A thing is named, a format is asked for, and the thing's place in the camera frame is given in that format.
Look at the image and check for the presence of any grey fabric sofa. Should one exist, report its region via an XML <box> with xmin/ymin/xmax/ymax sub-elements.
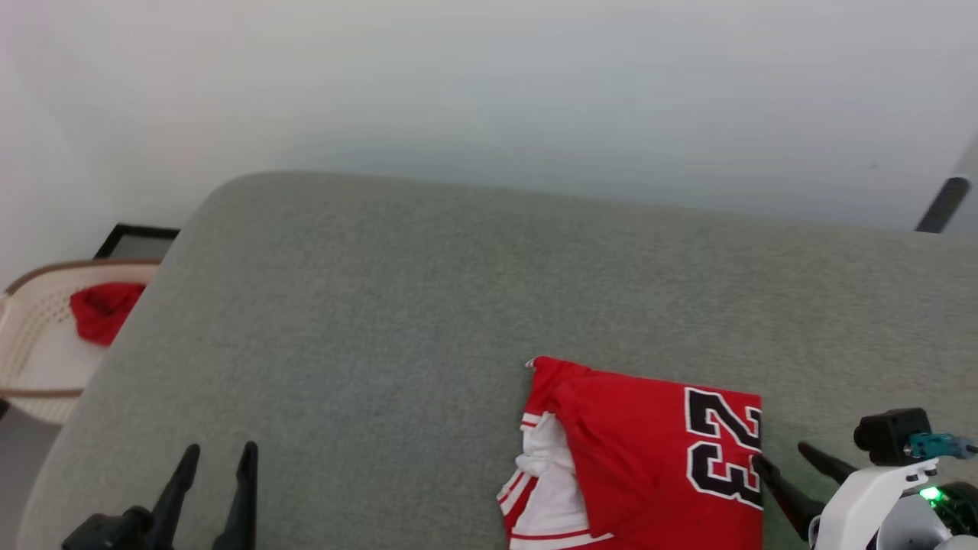
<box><xmin>15</xmin><ymin>171</ymin><xmax>978</xmax><ymax>550</ymax></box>

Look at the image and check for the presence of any red basketball jersey number 23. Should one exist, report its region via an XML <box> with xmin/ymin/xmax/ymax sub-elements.
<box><xmin>497</xmin><ymin>356</ymin><xmax>765</xmax><ymax>550</ymax></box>

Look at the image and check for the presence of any teal cable connector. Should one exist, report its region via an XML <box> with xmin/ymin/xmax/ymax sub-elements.
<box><xmin>905</xmin><ymin>432</ymin><xmax>978</xmax><ymax>461</ymax></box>

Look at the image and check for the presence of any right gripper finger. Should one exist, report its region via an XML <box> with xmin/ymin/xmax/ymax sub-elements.
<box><xmin>752</xmin><ymin>455</ymin><xmax>827</xmax><ymax>541</ymax></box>
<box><xmin>798</xmin><ymin>442</ymin><xmax>857</xmax><ymax>484</ymax></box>

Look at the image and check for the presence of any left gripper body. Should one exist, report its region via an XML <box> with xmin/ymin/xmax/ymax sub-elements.
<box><xmin>61</xmin><ymin>507</ymin><xmax>157</xmax><ymax>550</ymax></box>

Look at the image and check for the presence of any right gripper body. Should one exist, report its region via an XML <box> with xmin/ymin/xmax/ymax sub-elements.
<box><xmin>808</xmin><ymin>461</ymin><xmax>941</xmax><ymax>550</ymax></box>

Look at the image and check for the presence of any cream perforated laundry basket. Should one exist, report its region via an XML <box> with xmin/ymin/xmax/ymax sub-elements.
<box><xmin>0</xmin><ymin>260</ymin><xmax>163</xmax><ymax>425</ymax></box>

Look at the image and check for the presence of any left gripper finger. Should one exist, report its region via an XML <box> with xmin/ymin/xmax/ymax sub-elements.
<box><xmin>151</xmin><ymin>445</ymin><xmax>202</xmax><ymax>550</ymax></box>
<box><xmin>212</xmin><ymin>441</ymin><xmax>260</xmax><ymax>550</ymax></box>

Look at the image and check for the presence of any crumpled red cloth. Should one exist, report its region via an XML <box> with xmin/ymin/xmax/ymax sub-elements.
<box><xmin>70</xmin><ymin>282</ymin><xmax>147</xmax><ymax>347</ymax></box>

